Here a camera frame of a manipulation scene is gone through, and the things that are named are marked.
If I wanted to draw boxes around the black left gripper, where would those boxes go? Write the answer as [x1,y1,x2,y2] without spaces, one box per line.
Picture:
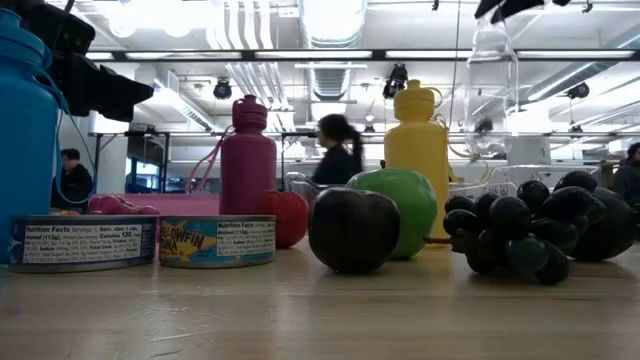
[17,0,155,123]

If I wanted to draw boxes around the clear bottle with white cap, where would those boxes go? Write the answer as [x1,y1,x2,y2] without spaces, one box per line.
[463,5,522,157]

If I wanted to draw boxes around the pink toy grape bunch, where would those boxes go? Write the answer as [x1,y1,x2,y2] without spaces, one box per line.
[86,194,162,218]

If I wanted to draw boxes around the purple plastic squeeze bottle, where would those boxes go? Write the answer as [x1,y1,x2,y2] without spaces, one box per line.
[185,94,278,217]

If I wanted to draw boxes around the yellow plastic squeeze bottle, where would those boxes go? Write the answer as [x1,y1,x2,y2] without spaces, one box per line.
[383,78,452,240]

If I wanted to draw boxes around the dark toy plum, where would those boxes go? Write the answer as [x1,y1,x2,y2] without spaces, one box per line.
[307,187,402,275]
[568,186,640,263]

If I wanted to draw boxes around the person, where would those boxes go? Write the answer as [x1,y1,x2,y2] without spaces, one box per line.
[50,147,95,212]
[610,141,640,209]
[310,113,365,187]

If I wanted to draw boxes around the blue plastic squeeze bottle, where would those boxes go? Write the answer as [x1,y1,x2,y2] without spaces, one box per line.
[0,8,97,265]

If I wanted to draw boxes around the pink plastic bin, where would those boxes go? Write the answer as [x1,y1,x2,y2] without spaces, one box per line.
[88,192,222,217]

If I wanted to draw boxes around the green toy apple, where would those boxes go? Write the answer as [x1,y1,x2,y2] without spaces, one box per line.
[346,167,439,261]

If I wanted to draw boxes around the red tomato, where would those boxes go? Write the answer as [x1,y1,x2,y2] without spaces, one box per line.
[256,189,311,250]

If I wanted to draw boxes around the black toy grape bunch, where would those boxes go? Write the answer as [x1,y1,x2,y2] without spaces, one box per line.
[422,169,609,287]

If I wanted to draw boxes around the black aluminium rig frame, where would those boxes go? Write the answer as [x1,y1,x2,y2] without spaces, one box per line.
[49,48,640,63]

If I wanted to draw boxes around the black hanging camera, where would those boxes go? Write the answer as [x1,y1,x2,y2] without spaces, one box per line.
[381,63,409,100]

